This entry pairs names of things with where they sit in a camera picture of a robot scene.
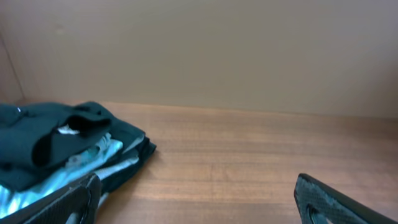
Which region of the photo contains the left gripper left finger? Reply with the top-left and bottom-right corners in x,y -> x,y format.
1,174 -> 101,224

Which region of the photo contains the black folded garment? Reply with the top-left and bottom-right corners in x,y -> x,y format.
94,103 -> 156,194

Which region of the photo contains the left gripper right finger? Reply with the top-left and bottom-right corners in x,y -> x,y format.
294,173 -> 397,224

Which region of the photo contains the light blue folded garment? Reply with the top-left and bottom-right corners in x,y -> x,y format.
1,133 -> 123,218

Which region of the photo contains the black t-shirt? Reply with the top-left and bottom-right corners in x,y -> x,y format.
1,103 -> 111,191

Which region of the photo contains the grey folded garment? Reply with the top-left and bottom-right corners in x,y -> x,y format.
94,136 -> 155,207

